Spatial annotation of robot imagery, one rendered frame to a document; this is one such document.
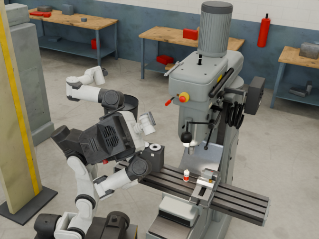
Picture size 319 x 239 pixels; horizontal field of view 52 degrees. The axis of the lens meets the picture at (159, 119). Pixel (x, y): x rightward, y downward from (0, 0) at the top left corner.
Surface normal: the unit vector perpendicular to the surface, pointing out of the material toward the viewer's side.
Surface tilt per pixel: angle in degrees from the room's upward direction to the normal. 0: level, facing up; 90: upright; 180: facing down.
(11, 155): 90
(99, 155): 75
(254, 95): 90
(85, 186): 90
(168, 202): 0
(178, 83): 90
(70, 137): 12
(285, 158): 0
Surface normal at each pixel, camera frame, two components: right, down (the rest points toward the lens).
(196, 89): -0.43, 0.45
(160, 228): 0.03, -0.86
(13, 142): 0.90, 0.25
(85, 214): -0.13, 0.51
